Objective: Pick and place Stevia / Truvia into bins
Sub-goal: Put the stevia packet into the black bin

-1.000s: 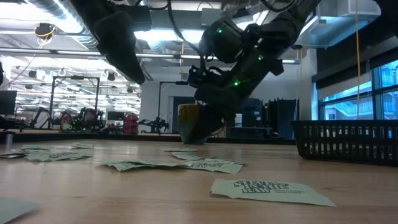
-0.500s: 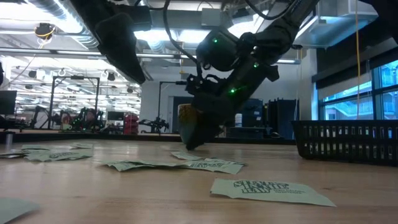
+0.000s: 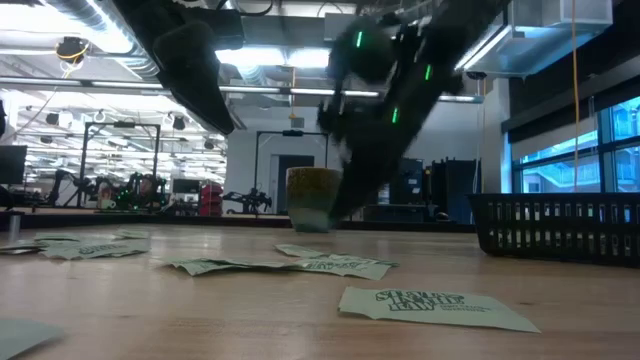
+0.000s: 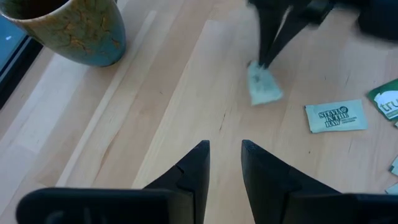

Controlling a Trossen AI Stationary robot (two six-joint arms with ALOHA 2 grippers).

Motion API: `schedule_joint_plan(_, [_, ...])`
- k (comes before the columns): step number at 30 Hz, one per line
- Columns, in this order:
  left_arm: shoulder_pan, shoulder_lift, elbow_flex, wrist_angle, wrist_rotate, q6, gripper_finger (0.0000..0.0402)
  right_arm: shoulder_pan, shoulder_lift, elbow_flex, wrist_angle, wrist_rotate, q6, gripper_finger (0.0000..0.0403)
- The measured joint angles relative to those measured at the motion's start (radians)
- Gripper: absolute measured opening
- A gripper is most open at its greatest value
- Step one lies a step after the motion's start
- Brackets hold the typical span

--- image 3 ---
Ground black slotted plastic basket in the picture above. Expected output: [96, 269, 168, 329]
[467, 193, 640, 267]

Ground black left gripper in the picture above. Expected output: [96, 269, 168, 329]
[112, 0, 246, 135]

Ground rectangular metal ceiling duct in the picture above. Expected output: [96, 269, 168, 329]
[454, 0, 615, 80]

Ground dark blue storage cabinet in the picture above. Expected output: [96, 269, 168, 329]
[429, 158, 482, 225]

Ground black round ceiling sensor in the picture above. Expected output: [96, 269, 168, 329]
[54, 36, 91, 65]

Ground red tool cart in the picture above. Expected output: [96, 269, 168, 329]
[198, 182, 225, 217]

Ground black background rig frame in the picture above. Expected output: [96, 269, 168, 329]
[77, 121, 162, 209]
[253, 129, 330, 191]

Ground olive green ceramic mug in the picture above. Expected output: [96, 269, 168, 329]
[285, 166, 346, 234]

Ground black storage cabinet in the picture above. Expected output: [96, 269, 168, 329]
[382, 157, 426, 222]

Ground beige extension cable yellow plug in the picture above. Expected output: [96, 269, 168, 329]
[571, 0, 582, 192]

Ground long ceiling light strip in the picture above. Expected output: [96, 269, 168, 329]
[0, 75, 485, 104]

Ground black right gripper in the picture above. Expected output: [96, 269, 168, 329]
[319, 19, 451, 220]

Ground black computer monitor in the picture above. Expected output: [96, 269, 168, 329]
[0, 144, 28, 185]

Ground window with dark frame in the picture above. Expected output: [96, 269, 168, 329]
[509, 97, 640, 195]

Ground black background robot arms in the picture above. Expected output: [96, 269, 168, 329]
[47, 168, 171, 211]

